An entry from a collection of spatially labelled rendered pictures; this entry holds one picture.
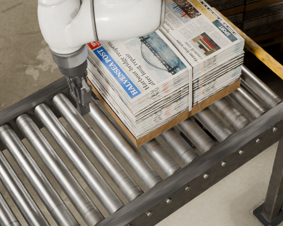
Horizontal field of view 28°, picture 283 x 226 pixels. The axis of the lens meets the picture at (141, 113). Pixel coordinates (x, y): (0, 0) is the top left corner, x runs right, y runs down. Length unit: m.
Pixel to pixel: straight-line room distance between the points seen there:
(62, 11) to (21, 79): 1.70
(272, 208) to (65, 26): 1.32
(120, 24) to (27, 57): 1.79
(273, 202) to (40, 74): 1.36
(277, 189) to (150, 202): 0.75
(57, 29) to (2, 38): 1.90
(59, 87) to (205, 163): 0.53
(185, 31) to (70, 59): 0.38
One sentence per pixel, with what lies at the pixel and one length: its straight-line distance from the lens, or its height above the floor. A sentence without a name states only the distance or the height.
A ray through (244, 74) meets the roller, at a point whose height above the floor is 0.80.
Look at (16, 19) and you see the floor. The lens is 3.24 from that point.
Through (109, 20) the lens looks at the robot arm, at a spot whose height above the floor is 1.29.
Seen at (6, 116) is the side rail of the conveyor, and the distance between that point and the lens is 1.78.
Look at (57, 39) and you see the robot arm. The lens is 1.30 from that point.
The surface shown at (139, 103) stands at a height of 1.01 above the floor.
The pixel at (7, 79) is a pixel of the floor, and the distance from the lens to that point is 2.96.
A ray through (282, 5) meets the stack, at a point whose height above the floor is 0.35.
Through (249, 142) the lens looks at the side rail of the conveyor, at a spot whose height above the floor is 0.80.
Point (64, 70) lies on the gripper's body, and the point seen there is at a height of 1.12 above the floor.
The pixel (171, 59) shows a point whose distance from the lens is 1.53.
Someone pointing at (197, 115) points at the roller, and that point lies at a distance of 1.71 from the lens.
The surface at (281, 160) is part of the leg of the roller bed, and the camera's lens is 2.02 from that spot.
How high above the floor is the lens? 2.18
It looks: 54 degrees down
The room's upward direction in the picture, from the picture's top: 7 degrees counter-clockwise
